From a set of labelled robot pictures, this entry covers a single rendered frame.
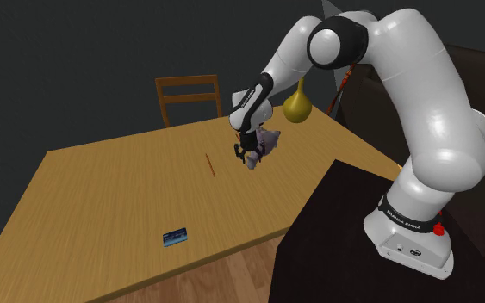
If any black robot stand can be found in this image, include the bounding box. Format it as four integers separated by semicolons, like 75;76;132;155
268;158;485;303

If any wooden chair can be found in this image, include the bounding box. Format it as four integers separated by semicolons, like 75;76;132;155
154;74;224;129

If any yellow gourd vase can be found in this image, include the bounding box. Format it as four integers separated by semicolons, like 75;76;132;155
283;77;314;125

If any blue card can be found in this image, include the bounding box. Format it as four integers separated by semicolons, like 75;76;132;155
162;227;189;249

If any wooden table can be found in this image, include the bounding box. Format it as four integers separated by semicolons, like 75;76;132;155
0;104;403;303

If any brown pencil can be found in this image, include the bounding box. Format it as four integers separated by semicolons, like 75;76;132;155
204;152;217;178

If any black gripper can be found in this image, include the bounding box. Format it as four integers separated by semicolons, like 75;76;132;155
233;131;266;164

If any red-brown stick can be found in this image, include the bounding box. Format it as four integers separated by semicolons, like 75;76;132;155
326;62;358;117

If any grey plush toy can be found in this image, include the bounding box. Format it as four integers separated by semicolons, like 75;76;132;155
245;127;282;171

